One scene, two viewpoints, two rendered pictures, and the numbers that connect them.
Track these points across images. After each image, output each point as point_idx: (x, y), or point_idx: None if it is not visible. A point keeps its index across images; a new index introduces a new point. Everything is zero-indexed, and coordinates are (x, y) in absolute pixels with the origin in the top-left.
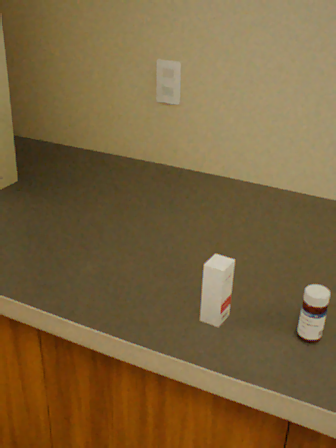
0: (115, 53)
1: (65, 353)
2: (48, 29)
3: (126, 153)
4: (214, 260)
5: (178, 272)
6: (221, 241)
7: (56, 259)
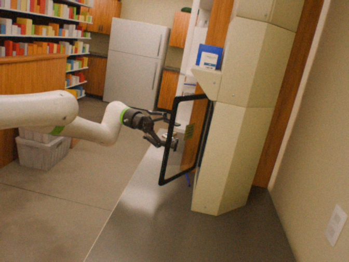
0: (323, 184)
1: None
2: (307, 149)
3: (300, 253)
4: None
5: None
6: None
7: (137, 254)
